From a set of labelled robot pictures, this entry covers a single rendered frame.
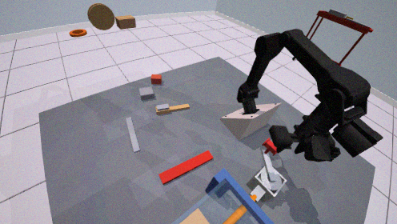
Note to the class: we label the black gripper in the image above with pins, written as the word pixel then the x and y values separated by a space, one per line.
pixel 282 139

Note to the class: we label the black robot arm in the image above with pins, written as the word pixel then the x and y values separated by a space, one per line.
pixel 339 88

